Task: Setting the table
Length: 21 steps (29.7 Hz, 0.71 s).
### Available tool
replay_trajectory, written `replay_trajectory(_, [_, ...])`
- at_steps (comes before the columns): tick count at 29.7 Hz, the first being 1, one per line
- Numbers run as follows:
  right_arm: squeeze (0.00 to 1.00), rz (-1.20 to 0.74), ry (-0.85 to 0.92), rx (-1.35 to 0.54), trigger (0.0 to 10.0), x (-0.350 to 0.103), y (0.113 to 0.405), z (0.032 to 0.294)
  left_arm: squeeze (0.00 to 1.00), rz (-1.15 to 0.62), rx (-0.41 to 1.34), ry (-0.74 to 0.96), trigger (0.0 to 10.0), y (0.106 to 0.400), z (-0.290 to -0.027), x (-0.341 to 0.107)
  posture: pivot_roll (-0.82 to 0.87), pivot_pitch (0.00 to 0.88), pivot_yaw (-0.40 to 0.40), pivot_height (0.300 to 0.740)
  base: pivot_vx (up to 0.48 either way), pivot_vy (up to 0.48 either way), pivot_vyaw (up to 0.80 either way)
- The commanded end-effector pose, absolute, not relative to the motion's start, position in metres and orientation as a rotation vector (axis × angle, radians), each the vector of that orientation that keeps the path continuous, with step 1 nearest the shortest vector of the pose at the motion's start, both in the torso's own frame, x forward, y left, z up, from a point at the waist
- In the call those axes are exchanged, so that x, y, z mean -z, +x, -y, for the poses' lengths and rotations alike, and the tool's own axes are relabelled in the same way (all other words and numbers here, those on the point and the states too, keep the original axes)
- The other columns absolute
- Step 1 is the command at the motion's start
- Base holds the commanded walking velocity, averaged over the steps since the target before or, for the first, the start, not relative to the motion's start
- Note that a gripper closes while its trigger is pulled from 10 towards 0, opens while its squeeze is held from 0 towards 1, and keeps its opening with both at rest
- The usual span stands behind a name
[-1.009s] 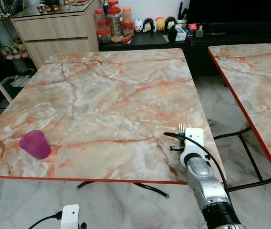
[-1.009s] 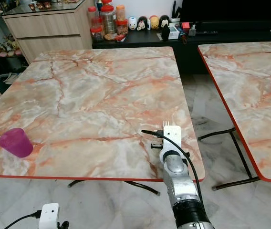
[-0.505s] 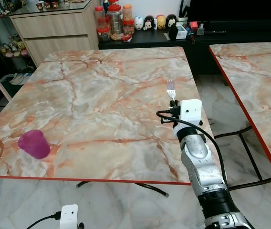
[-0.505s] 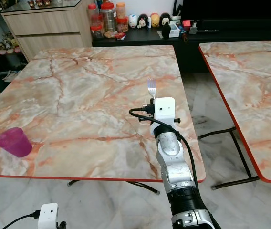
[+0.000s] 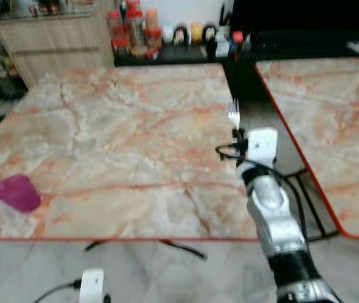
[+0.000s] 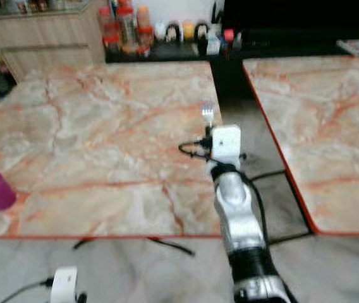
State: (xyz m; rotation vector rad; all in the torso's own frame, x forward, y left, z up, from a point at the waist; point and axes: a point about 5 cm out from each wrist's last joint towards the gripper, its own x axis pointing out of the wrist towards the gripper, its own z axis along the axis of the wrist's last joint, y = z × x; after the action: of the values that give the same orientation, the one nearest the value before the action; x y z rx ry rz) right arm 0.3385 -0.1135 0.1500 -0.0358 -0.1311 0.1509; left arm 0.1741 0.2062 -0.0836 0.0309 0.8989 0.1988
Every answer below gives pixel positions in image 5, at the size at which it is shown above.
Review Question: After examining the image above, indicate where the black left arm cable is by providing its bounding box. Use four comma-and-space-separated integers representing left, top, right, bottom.
33, 280, 82, 303

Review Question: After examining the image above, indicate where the black tv console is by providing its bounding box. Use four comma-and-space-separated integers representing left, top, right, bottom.
113, 28, 359, 68

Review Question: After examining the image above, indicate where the black and white box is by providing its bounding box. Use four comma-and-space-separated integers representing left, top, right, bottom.
216, 39, 231, 59

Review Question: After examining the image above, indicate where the silver metal fork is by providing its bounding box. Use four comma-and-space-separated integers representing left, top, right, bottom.
228, 99, 242, 131

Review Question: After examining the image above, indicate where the tall slim jar red lid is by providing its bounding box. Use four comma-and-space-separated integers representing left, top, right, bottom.
108, 10, 126, 55

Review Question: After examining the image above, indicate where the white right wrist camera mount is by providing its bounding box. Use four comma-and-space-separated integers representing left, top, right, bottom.
246, 128, 279, 169

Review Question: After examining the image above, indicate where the purple plastic cup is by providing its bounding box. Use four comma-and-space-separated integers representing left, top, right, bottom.
0, 175, 42, 213

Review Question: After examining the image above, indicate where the clear jar orange lid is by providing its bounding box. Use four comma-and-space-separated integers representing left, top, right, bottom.
144, 9, 162, 32

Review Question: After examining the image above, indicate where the light wooden drawer cabinet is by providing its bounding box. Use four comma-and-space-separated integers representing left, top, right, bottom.
0, 3, 116, 87

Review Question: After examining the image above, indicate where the small jar red lid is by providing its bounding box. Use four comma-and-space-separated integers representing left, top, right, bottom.
146, 28, 163, 51

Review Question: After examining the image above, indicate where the large clear jar red lid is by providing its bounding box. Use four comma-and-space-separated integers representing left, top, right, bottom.
124, 5, 148, 55

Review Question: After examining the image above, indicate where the black television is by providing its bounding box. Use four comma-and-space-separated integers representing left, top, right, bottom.
230, 0, 359, 33

